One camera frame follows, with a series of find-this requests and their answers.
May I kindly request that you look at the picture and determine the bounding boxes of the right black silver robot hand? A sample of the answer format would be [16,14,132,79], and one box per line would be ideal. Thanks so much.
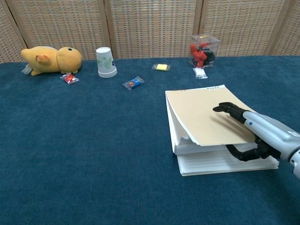
[212,102,300,163]

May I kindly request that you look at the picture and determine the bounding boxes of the beige cover lined notebook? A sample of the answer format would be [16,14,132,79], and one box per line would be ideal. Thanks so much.
[165,84,279,176]

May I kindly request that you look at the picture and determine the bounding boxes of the white wrapped candy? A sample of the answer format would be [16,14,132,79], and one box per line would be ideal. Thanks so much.
[193,67,208,80]

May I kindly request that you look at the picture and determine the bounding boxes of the clear box red black pieces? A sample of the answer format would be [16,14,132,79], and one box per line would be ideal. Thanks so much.
[187,34,221,69]

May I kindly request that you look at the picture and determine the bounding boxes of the yellow wrapped candy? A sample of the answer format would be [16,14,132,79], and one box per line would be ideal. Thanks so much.
[151,63,172,72]

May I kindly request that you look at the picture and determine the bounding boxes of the blue wrapped candy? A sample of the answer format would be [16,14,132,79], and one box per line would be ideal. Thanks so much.
[122,75,145,91]

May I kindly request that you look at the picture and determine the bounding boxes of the woven wooden folding screen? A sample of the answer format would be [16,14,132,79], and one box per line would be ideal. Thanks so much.
[0,0,300,64]

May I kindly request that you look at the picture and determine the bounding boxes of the white paper cup stack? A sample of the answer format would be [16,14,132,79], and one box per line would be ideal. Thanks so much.
[96,46,118,78]

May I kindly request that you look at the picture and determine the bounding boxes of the blue felt table mat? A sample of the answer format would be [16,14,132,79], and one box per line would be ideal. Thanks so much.
[0,55,300,225]

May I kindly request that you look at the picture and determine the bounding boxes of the red wrapped candy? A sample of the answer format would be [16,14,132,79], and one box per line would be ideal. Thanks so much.
[60,73,80,85]

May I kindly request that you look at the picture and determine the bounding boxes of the orange plush animal toy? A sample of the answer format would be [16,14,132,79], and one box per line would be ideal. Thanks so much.
[21,45,83,76]

